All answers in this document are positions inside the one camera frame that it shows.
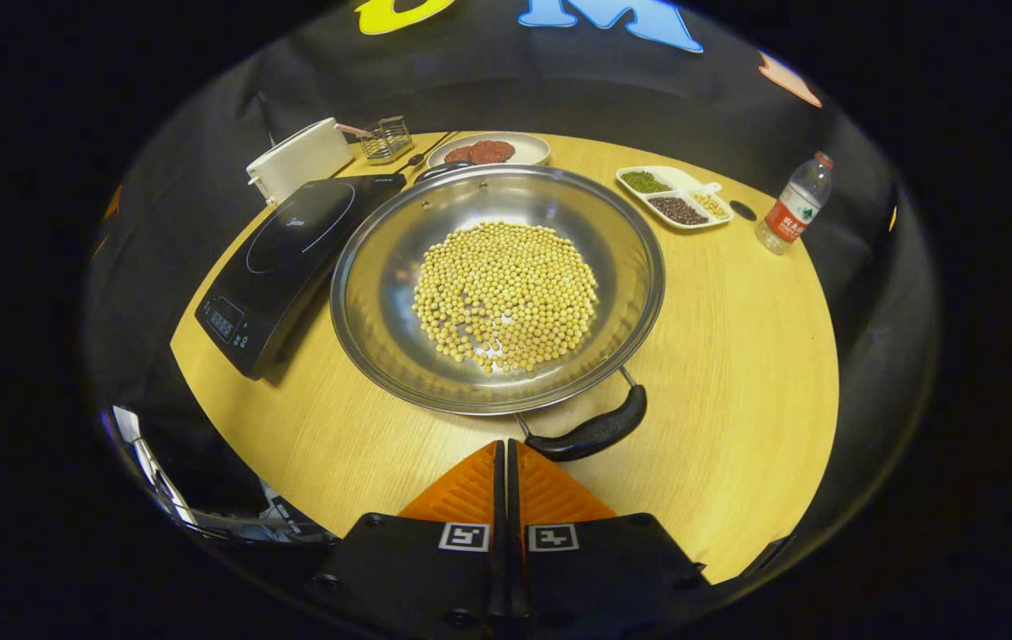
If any heap of dark red beans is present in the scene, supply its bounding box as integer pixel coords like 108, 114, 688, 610
648, 196, 709, 226

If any black power cable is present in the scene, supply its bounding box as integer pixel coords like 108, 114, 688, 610
394, 132, 458, 174

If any white round plate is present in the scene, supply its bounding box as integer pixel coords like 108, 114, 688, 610
426, 132, 553, 170

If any stainless steel pot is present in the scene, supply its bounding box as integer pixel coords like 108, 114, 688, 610
330, 160, 666, 463

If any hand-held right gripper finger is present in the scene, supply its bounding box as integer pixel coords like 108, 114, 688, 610
306, 440, 506, 639
506, 438, 711, 636

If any black induction cooktop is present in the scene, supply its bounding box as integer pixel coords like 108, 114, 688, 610
195, 173, 407, 381

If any pile of soybeans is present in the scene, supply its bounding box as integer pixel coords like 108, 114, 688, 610
411, 220, 601, 372

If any wire mesh holder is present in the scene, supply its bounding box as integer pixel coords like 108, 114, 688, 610
358, 116, 414, 166

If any clear water bottle red label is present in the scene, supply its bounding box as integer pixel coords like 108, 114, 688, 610
755, 151, 835, 256

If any heap of green mung beans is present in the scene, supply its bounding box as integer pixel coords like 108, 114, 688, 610
619, 170, 673, 195

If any white divided dish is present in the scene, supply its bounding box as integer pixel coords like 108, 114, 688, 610
616, 164, 735, 231

